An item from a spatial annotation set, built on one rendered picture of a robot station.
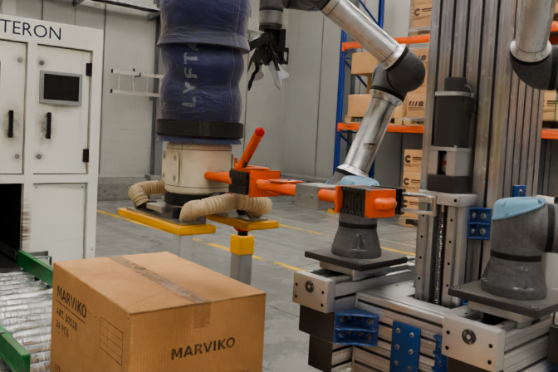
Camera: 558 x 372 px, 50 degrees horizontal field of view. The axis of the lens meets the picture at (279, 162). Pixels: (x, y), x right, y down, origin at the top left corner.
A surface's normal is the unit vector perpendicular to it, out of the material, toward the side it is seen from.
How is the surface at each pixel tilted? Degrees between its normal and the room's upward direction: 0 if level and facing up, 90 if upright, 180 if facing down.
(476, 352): 90
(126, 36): 90
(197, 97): 74
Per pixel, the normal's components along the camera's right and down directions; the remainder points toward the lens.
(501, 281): -0.66, -0.30
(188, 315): 0.61, 0.07
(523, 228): -0.29, 0.04
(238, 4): 0.76, 0.10
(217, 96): 0.47, -0.16
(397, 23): -0.73, 0.00
